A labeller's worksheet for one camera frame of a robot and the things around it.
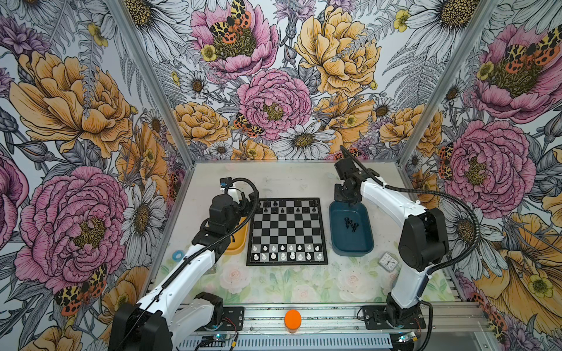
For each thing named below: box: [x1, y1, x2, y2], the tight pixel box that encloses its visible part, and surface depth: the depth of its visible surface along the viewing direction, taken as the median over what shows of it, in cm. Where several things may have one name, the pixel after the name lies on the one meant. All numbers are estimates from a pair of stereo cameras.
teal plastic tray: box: [328, 201, 375, 257], surface depth 96 cm
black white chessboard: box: [245, 197, 329, 267], surface depth 94 cm
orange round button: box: [283, 309, 303, 333], surface depth 68 cm
